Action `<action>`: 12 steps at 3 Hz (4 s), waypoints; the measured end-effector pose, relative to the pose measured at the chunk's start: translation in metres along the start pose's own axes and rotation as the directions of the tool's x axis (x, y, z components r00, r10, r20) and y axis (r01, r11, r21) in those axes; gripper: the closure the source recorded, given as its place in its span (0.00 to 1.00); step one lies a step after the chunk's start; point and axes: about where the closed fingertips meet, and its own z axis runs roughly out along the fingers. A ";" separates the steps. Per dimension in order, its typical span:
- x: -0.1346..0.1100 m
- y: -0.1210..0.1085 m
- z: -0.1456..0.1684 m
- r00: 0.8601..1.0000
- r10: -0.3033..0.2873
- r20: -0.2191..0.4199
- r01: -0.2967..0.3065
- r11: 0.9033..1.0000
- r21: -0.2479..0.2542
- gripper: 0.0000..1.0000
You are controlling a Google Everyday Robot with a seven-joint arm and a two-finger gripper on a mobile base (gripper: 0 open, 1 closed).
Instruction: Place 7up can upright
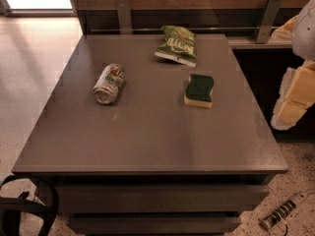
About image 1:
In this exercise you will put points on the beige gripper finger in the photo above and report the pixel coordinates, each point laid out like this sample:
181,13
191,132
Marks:
285,31
297,95

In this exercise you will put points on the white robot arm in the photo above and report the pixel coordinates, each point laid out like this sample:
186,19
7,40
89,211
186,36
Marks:
303,36

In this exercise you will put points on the green yellow sponge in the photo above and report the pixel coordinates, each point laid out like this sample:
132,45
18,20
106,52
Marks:
199,91

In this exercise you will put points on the green chip bag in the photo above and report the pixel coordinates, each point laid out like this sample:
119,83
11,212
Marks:
179,46

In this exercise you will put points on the grey table with drawers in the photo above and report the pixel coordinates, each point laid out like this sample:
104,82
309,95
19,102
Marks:
148,164

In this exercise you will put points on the right metal bracket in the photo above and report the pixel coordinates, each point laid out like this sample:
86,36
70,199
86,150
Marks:
263,31

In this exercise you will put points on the metal bracket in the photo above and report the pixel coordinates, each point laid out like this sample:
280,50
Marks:
124,16
263,31

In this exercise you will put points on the metal rail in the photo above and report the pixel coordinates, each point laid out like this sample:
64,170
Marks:
191,29

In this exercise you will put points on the left metal bracket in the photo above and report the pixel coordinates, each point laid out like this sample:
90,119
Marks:
124,16

